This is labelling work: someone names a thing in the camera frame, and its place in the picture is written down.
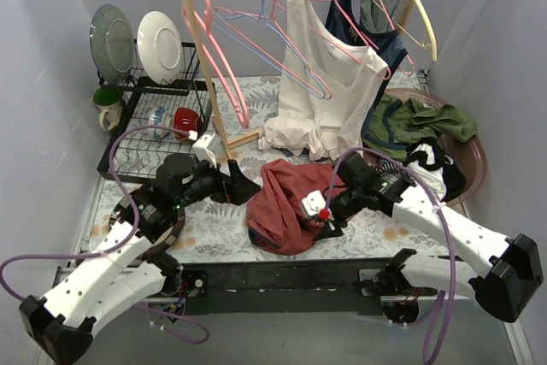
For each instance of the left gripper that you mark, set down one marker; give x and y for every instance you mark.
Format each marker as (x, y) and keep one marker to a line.
(228, 183)

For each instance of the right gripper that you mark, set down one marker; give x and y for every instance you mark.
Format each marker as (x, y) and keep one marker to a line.
(326, 220)

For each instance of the red tank top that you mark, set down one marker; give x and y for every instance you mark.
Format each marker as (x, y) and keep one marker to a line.
(275, 220)

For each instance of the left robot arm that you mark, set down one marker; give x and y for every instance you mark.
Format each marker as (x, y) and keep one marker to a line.
(129, 264)

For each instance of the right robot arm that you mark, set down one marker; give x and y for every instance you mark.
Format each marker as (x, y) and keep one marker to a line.
(500, 273)

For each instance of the white tank top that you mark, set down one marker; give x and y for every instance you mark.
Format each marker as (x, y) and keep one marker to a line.
(324, 128)

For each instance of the navy tank top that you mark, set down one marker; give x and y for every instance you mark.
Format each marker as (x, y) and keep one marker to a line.
(395, 53)

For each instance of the pink hanger under white top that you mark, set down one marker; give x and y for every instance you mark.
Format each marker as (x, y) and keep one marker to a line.
(342, 24)

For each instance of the cream wooden hanger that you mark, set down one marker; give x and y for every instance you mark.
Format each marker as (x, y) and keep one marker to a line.
(401, 25)

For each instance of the floral table mat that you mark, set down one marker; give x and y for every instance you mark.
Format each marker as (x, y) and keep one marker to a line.
(218, 233)

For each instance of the brown rimmed plate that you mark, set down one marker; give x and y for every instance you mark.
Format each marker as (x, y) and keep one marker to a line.
(164, 242)

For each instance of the red bowl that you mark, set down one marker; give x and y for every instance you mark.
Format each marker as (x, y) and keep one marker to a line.
(189, 121)

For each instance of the black dish rack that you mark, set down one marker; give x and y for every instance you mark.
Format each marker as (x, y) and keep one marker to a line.
(139, 154)

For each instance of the blue white cup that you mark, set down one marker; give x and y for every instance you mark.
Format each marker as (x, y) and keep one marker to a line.
(159, 116)

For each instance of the green shirt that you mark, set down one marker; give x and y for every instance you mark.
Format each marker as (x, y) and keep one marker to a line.
(396, 124)

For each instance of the black and white garment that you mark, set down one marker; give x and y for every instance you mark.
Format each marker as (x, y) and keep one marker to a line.
(427, 159)

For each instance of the green mug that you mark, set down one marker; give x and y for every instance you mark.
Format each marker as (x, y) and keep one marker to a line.
(109, 104)

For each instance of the brown laundry basket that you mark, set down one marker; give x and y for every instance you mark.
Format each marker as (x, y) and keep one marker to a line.
(470, 156)

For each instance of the white plate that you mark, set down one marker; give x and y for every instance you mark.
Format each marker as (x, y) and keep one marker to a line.
(159, 47)

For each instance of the green patterned plate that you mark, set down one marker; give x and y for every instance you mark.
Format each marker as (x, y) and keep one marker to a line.
(111, 42)

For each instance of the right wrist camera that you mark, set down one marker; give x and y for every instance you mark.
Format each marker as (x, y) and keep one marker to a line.
(314, 208)

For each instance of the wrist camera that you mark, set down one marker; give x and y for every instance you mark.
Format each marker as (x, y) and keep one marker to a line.
(314, 208)
(207, 148)

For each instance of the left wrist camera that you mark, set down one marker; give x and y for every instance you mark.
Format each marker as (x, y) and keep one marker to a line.
(207, 148)

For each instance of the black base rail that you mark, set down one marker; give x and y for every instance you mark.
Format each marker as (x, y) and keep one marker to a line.
(284, 287)

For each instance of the blue wire hanger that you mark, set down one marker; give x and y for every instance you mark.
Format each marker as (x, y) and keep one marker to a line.
(265, 39)

